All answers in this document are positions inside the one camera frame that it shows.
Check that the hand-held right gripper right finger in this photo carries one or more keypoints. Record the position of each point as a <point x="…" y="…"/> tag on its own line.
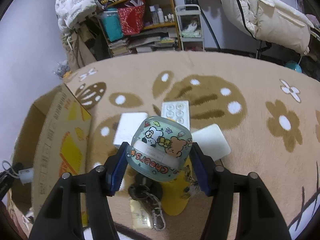
<point x="200" y="170"/>

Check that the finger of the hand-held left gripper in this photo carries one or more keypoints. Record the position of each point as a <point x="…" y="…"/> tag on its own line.
<point x="17" y="167"/>

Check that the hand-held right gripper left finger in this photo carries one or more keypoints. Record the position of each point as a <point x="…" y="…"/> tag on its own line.
<point x="117" y="170"/>

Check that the white square pad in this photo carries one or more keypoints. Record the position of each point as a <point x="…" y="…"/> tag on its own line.
<point x="212" y="140"/>

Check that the black key bunch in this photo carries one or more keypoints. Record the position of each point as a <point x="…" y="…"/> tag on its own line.
<point x="142" y="192"/>

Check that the yellow soft case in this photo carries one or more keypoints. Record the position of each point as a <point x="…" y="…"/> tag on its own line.
<point x="175" y="197"/>

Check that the cardboard box with yellow print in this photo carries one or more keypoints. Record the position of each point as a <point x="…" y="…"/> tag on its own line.
<point x="55" y="135"/>

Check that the bear print earphone case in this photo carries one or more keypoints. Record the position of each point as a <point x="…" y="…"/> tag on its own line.
<point x="160" y="140"/>

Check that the gold card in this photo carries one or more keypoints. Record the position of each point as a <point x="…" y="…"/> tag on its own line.
<point x="140" y="215"/>

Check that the white remote control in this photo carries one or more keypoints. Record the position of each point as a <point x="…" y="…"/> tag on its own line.
<point x="175" y="110"/>

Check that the white charger plug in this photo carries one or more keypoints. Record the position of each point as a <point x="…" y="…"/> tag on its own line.
<point x="127" y="127"/>

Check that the beige flower print blanket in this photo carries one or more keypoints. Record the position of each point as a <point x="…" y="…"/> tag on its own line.
<point x="250" y="80"/>

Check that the patterned plastic bag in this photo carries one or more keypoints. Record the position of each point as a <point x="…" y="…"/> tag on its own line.
<point x="62" y="70"/>

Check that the beige coat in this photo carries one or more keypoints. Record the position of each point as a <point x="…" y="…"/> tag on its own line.
<point x="82" y="52"/>

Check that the stack of books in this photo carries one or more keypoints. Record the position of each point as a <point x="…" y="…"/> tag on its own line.
<point x="145" y="42"/>

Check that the pale green packet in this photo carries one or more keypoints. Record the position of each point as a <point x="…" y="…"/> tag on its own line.
<point x="191" y="33"/>

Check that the teal round object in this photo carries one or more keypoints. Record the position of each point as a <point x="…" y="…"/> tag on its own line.
<point x="295" y="66"/>

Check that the teal storage box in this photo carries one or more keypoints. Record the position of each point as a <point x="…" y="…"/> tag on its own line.
<point x="112" y="26"/>

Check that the white trolley cart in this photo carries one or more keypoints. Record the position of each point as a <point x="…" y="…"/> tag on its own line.
<point x="178" y="25"/>

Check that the black pole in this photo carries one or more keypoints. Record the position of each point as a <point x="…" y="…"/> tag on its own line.
<point x="207" y="22"/>

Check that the red patterned bag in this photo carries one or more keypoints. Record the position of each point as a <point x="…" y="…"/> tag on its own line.
<point x="131" y="20"/>

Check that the clear bottle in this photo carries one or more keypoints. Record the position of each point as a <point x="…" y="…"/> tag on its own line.
<point x="153" y="16"/>
<point x="160" y="16"/>

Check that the wooden shelf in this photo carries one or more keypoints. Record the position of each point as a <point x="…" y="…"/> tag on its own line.
<point x="172" y="5"/>

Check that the cream padded chair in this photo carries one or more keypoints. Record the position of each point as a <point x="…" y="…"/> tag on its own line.
<point x="275" y="17"/>

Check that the white puffer jacket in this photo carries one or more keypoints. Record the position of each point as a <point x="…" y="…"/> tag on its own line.
<point x="72" y="5"/>

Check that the wooden desk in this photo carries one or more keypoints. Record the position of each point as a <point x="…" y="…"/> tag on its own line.
<point x="315" y="37"/>

